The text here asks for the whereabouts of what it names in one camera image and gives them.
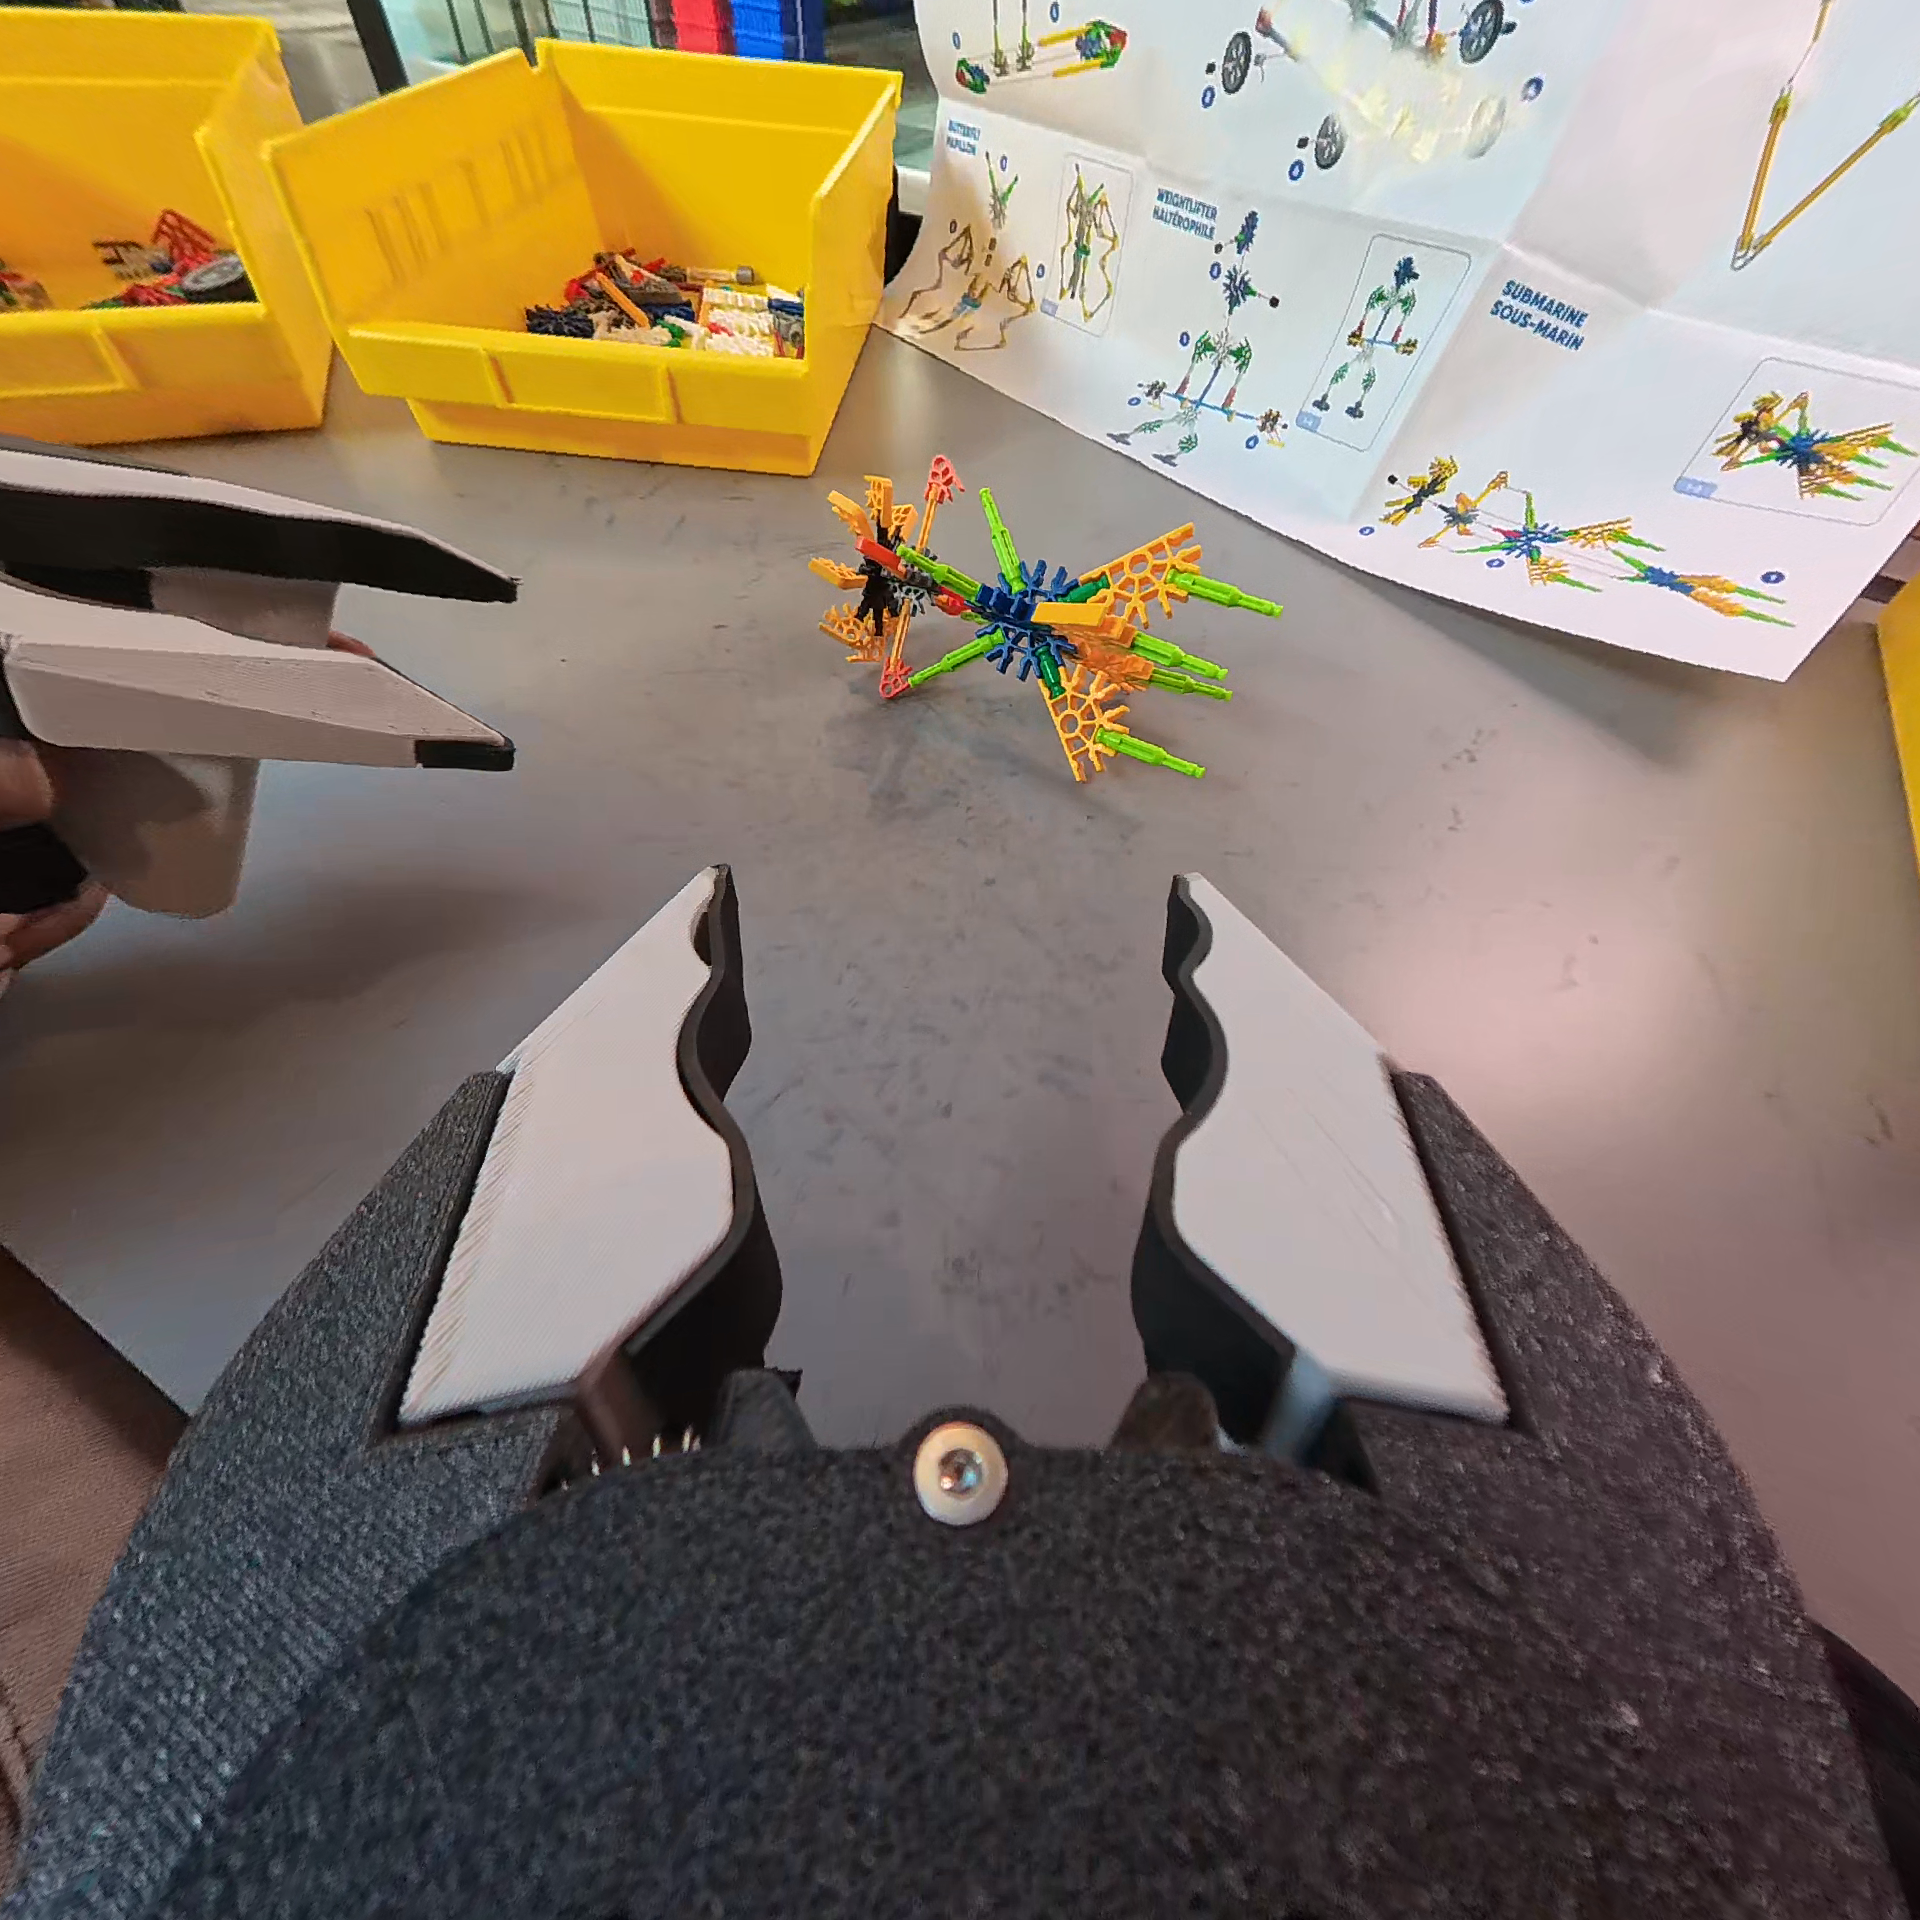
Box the person's left hand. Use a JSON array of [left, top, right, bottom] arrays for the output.
[[0, 742, 108, 993]]

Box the large blue green toy assembly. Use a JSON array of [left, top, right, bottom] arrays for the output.
[[903, 486, 1287, 708]]

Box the grey desk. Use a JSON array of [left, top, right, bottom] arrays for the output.
[[0, 322, 1920, 1668]]

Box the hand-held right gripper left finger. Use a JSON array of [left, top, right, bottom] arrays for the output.
[[398, 863, 784, 1443]]

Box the white instruction sheet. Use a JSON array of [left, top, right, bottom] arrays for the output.
[[878, 0, 1920, 684]]

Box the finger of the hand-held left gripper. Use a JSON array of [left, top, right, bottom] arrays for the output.
[[0, 577, 516, 775], [0, 447, 521, 605]]

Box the small blue green toy assembly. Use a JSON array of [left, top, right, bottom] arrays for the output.
[[982, 598, 1236, 784]]

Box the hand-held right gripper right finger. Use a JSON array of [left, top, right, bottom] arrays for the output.
[[1133, 872, 1510, 1464]]

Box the person's torso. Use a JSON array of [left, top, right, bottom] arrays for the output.
[[0, 1245, 188, 1845]]

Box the yellow black toy wheel assembly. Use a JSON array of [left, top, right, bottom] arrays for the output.
[[810, 455, 979, 700]]

